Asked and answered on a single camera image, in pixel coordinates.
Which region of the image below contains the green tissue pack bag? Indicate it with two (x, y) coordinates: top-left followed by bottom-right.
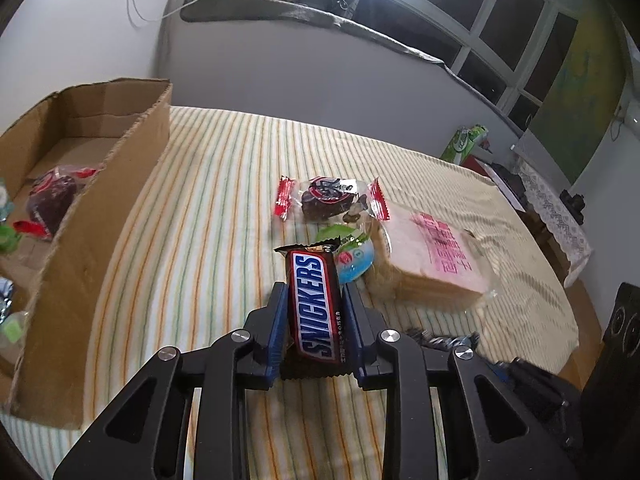
(442, 124), (489, 164)

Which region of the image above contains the sliced bread packet pink print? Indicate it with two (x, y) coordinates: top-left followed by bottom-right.
(366, 202), (499, 314)

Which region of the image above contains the yellow green wall map poster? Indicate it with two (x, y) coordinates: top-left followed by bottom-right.
(544, 7), (627, 183)

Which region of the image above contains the light green candy packet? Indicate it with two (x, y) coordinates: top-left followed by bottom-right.
(0, 311), (27, 344)

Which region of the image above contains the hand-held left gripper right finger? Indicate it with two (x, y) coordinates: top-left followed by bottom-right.
(342, 282), (581, 480)

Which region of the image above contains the dark figurine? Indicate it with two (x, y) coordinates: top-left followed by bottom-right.
(560, 190), (587, 224)

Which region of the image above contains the green lidded jelly cup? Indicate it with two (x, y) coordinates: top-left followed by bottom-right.
(315, 223), (375, 284)

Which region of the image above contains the dark green candy packet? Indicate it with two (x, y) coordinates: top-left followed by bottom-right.
(0, 220), (21, 254)

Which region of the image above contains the red-ended clear cake packet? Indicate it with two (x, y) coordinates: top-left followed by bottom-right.
(12, 165), (102, 239)
(273, 175), (391, 224)

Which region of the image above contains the dark blue snack packet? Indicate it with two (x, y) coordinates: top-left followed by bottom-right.
(407, 329), (482, 357)

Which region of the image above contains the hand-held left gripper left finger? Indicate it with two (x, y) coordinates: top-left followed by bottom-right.
(52, 282), (291, 480)

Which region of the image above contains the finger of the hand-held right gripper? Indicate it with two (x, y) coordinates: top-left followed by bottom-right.
(492, 357), (571, 423)

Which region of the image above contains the black speaker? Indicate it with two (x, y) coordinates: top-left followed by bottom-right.
(581, 282), (640, 480)

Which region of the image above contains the brown cardboard box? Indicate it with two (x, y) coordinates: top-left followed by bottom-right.
(0, 77), (173, 431)

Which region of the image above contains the white lace cloth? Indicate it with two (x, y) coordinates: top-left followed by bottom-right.
(514, 156), (592, 289)

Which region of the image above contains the red shoe box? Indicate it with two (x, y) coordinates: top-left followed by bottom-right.
(464, 156), (527, 212)

